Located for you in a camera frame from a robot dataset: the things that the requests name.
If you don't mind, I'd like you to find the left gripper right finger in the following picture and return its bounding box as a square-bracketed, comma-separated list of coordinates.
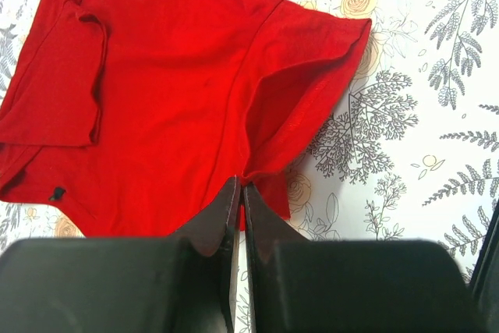
[243, 186, 480, 332]

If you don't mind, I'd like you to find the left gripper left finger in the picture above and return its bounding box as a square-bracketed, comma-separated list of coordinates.
[1, 177, 241, 332]

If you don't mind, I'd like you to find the red t shirt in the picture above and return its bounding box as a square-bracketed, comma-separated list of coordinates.
[1, 0, 371, 236]

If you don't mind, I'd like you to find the floral patterned table cloth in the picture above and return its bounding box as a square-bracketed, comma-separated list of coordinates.
[1, 0, 498, 332]

